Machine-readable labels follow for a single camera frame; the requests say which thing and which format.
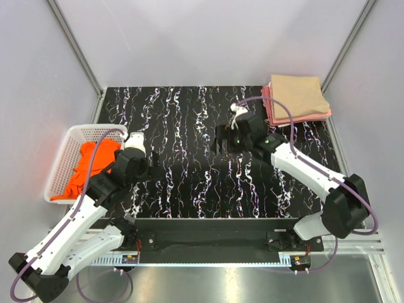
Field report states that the right aluminium frame post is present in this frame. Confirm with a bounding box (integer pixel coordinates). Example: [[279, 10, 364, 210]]
[[321, 0, 378, 93]]

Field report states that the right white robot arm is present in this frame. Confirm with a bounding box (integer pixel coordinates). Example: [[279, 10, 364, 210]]
[[211, 113, 371, 251]]

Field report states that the folded pink t shirt stack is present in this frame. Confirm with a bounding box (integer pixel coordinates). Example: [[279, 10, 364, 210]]
[[260, 81, 333, 128]]

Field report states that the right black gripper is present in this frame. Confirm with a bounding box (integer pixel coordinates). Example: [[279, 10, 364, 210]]
[[211, 124, 253, 155]]

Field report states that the left aluminium frame post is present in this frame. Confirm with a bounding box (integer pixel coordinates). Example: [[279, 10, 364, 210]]
[[45, 0, 107, 98]]

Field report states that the beige t shirt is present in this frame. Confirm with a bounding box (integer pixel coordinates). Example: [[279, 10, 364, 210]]
[[271, 74, 331, 121]]

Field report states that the white plastic laundry basket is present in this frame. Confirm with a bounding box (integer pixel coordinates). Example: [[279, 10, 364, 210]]
[[44, 124, 128, 205]]

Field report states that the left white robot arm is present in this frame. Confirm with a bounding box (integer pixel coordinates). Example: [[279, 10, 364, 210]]
[[9, 148, 162, 302]]

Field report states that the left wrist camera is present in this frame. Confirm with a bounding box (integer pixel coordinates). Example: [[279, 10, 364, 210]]
[[123, 132, 146, 155]]

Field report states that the white slotted cable duct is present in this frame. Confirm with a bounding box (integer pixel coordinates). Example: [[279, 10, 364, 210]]
[[90, 254, 292, 268]]

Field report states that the orange t shirt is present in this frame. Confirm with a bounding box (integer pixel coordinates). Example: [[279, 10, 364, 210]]
[[50, 138, 121, 201]]

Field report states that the aluminium frame post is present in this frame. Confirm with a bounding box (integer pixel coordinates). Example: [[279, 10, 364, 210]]
[[321, 0, 378, 93], [45, 0, 107, 98]]

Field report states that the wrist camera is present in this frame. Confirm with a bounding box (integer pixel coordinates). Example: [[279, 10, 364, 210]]
[[123, 132, 146, 155], [230, 103, 249, 130]]

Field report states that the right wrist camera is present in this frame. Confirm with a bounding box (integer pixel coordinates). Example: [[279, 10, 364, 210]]
[[230, 103, 249, 130]]

